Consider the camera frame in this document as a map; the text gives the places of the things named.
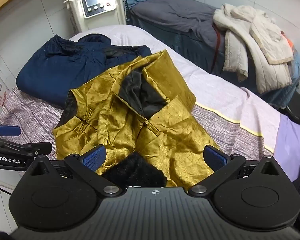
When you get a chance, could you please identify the black hose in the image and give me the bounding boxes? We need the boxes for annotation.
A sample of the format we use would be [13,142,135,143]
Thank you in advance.
[119,0,131,23]

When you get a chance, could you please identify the black stool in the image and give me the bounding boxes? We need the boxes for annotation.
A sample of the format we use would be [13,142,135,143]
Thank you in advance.
[279,97,300,125]

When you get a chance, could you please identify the gold jacket with black fur collar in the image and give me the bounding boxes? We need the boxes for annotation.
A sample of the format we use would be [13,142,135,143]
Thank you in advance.
[52,50,222,192]

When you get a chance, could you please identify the dark red strap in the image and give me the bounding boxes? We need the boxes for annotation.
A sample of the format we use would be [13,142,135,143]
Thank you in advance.
[213,27,221,73]

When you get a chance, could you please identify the white beauty machine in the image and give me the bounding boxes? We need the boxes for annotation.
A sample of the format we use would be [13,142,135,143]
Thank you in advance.
[64,0,127,34]

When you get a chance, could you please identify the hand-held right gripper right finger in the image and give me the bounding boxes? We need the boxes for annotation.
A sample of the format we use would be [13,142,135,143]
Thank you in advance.
[187,145,278,196]

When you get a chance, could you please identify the orange cloth item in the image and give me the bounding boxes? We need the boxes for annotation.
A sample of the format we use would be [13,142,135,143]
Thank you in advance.
[281,30,297,55]

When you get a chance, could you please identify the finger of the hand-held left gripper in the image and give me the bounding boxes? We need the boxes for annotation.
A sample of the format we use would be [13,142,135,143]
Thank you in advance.
[0,122,22,137]
[0,141,53,156]

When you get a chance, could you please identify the navy blue garment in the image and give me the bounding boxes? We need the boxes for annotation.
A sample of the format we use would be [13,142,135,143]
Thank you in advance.
[16,34,152,108]

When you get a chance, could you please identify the cream fleece blanket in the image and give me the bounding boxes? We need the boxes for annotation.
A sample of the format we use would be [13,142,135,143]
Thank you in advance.
[213,4,295,94]

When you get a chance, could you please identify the grey covered massage bed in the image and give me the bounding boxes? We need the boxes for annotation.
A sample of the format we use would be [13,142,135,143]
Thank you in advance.
[126,0,300,110]

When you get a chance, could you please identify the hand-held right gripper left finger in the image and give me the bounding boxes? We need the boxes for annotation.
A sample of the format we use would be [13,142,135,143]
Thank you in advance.
[26,145,122,197]

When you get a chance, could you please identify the purple bed sheet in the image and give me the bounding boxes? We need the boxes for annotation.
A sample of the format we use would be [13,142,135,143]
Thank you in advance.
[274,115,300,183]

